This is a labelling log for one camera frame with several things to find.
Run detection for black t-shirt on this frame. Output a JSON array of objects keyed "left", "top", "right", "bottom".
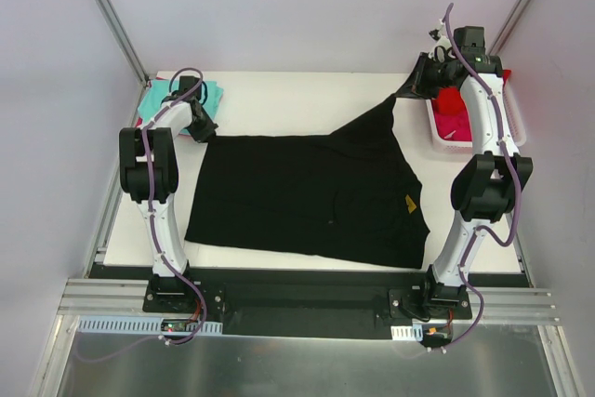
[{"left": 185, "top": 96, "right": 430, "bottom": 269}]

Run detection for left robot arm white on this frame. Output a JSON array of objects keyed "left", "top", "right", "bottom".
[{"left": 118, "top": 76, "right": 217, "bottom": 278}]

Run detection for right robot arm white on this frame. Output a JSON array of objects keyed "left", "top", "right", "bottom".
[{"left": 396, "top": 23, "right": 533, "bottom": 318}]

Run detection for red t-shirt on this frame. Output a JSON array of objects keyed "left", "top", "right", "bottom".
[{"left": 437, "top": 70, "right": 512, "bottom": 117}]

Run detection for magenta t-shirt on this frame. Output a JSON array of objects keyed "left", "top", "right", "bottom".
[{"left": 434, "top": 111, "right": 472, "bottom": 142}]

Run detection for folded teal t-shirt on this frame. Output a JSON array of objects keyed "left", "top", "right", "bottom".
[{"left": 136, "top": 78, "right": 224, "bottom": 126}]

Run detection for white plastic basket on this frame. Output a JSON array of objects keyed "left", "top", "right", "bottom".
[{"left": 426, "top": 69, "right": 526, "bottom": 153}]

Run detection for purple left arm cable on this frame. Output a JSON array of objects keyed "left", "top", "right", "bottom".
[{"left": 139, "top": 68, "right": 205, "bottom": 337}]

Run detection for left aluminium frame post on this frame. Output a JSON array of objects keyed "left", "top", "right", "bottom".
[{"left": 95, "top": 0, "right": 150, "bottom": 86}]

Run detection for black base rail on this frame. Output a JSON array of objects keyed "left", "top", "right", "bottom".
[{"left": 88, "top": 271, "right": 512, "bottom": 340}]

